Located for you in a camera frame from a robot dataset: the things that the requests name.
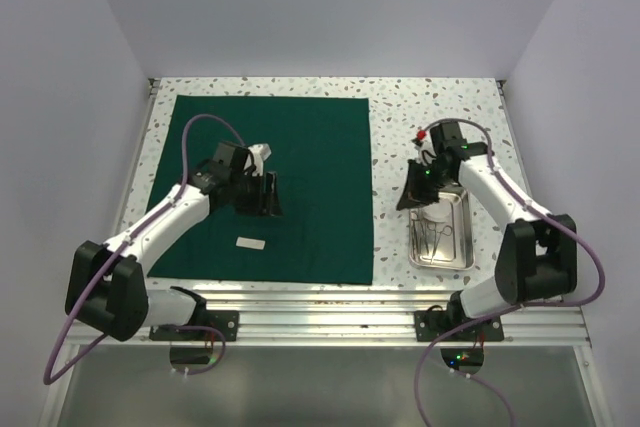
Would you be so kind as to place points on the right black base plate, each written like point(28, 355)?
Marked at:
point(435, 322)

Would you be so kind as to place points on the steel forceps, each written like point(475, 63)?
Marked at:
point(437, 230)

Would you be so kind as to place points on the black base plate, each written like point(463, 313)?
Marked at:
point(435, 322)
point(220, 325)

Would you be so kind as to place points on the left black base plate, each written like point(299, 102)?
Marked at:
point(220, 325)

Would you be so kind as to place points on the white packet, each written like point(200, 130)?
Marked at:
point(250, 243)

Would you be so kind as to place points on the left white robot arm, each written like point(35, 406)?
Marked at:
point(107, 288)

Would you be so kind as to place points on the steel surgical scissors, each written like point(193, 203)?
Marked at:
point(422, 233)

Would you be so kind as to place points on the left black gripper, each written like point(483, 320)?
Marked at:
point(255, 208)

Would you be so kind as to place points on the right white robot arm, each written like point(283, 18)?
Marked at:
point(537, 259)

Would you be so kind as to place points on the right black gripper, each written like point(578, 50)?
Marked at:
point(406, 201)

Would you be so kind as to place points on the stainless steel tray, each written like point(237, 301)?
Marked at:
point(456, 251)

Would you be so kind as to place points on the green surgical cloth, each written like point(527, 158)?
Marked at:
point(321, 153)

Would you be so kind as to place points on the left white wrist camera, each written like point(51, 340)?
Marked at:
point(259, 154)

